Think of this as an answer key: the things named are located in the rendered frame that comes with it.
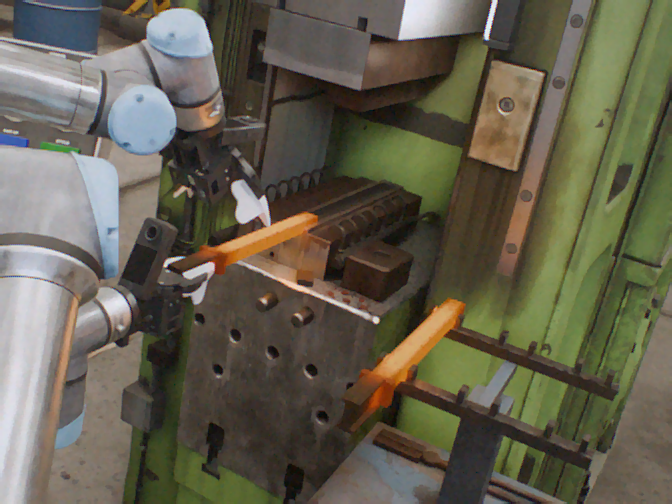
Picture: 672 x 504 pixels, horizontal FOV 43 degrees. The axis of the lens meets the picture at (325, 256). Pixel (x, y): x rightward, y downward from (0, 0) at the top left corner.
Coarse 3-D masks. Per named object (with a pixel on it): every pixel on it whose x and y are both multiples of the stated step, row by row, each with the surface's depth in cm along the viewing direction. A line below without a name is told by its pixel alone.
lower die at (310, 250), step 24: (312, 192) 180; (336, 192) 180; (384, 192) 183; (408, 192) 188; (288, 216) 162; (336, 216) 163; (408, 216) 184; (288, 240) 157; (312, 240) 155; (336, 240) 155; (288, 264) 159; (312, 264) 156
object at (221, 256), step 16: (288, 224) 152; (304, 224) 155; (240, 240) 141; (256, 240) 142; (272, 240) 146; (192, 256) 130; (208, 256) 131; (224, 256) 133; (240, 256) 139; (176, 272) 126; (224, 272) 134
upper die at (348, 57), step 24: (288, 24) 146; (312, 24) 143; (288, 48) 147; (312, 48) 145; (336, 48) 142; (360, 48) 140; (384, 48) 145; (408, 48) 153; (432, 48) 163; (456, 48) 175; (312, 72) 146; (336, 72) 143; (360, 72) 141; (384, 72) 148; (408, 72) 157; (432, 72) 168
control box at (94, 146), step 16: (32, 48) 163; (48, 48) 163; (0, 128) 161; (16, 128) 161; (32, 128) 161; (48, 128) 161; (32, 144) 160; (64, 144) 160; (80, 144) 160; (96, 144) 160
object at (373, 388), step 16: (448, 304) 137; (464, 304) 138; (432, 320) 130; (448, 320) 131; (416, 336) 124; (432, 336) 125; (400, 352) 119; (416, 352) 120; (384, 368) 114; (400, 368) 115; (368, 384) 107; (384, 384) 110; (352, 400) 103; (368, 400) 108; (384, 400) 110; (352, 416) 104; (368, 416) 108; (352, 432) 104
